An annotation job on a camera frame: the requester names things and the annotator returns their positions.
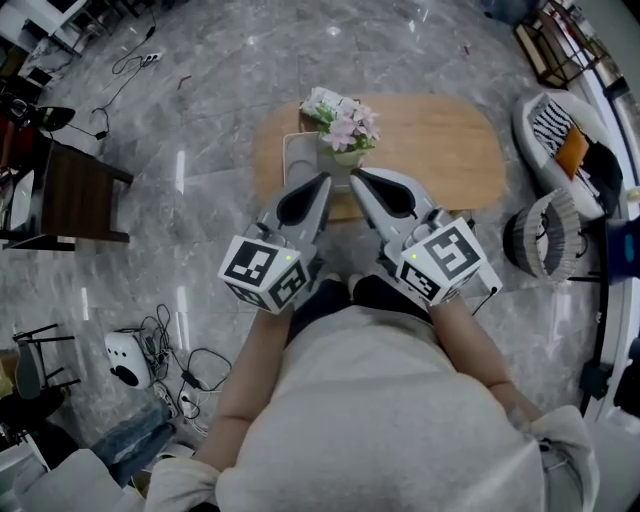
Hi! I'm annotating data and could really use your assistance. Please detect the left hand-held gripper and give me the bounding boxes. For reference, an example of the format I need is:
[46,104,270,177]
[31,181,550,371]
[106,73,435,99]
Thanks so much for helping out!
[217,171,335,316]

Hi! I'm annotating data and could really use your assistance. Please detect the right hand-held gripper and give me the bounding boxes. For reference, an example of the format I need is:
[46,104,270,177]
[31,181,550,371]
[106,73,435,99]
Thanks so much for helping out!
[348,167,504,308]

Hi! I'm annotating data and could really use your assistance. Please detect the person's right forearm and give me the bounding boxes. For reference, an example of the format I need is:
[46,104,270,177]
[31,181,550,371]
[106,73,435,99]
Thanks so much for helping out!
[429,294,545,434]

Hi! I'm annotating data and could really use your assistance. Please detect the person's left forearm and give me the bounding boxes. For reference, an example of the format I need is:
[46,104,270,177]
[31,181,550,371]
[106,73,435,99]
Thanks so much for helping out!
[192,304,296,474]

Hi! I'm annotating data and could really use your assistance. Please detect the wooden coffee table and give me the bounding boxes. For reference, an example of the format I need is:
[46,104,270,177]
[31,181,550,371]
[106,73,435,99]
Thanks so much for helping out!
[249,92,506,225]

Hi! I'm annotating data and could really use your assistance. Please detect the white rectangular tray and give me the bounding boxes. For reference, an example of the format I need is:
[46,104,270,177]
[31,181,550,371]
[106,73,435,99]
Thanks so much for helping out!
[282,132,354,194]

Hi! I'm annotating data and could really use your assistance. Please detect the potted pink flowers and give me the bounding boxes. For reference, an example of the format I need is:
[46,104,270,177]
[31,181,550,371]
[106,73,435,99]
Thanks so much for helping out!
[316,102,381,169]

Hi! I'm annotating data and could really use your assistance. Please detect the person's black shorts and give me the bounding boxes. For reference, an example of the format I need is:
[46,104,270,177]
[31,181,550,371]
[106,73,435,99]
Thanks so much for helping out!
[289,274,436,344]

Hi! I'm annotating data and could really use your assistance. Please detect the green tissue packet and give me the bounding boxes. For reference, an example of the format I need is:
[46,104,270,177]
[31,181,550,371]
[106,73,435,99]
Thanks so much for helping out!
[298,86,362,125]

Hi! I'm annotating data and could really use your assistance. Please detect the white round floor sofa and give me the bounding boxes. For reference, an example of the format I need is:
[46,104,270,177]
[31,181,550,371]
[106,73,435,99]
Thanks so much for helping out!
[510,89,627,221]

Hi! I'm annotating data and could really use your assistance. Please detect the grey woven basket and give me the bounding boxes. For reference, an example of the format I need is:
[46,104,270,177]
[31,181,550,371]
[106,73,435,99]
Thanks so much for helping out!
[502,188,585,281]

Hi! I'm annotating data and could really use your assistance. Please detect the black white striped cushion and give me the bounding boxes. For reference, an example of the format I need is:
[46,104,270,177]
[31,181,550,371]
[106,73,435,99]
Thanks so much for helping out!
[527,97,577,157]

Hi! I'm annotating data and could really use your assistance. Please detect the orange cushion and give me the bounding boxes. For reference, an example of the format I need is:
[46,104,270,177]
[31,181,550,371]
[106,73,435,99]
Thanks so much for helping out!
[554,126,592,182]

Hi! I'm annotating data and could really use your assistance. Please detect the black clothing pile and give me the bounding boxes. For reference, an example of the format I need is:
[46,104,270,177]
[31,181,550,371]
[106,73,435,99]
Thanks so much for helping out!
[579,141,625,214]

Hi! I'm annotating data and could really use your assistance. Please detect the dark wooden side table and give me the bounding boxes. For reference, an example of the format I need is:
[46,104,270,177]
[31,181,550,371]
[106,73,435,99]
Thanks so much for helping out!
[0,139,135,252]

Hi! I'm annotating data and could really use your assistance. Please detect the person's light grey shirt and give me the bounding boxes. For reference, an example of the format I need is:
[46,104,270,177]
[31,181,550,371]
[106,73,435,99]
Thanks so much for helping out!
[144,304,601,512]

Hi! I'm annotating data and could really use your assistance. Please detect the white rounded appliance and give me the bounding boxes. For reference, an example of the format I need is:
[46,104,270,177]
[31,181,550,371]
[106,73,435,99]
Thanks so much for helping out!
[103,328,153,391]

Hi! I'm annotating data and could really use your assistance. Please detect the dark grey box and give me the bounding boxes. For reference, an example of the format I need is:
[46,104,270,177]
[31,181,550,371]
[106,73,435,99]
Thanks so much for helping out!
[578,362,615,402]

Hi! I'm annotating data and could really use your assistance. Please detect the black metal stool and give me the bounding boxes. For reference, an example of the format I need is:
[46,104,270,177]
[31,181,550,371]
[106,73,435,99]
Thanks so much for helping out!
[12,323,82,402]

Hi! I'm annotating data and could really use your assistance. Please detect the black power cable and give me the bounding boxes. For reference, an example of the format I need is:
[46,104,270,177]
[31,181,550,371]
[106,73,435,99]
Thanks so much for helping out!
[472,284,502,317]
[110,19,157,77]

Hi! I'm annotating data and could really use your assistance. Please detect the tangled black cables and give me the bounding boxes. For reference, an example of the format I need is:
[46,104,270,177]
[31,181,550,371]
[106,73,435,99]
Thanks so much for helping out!
[138,303,175,386]

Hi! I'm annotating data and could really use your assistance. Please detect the metal frame shelf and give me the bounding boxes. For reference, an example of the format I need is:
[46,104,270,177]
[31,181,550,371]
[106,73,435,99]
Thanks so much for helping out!
[513,0,621,92]

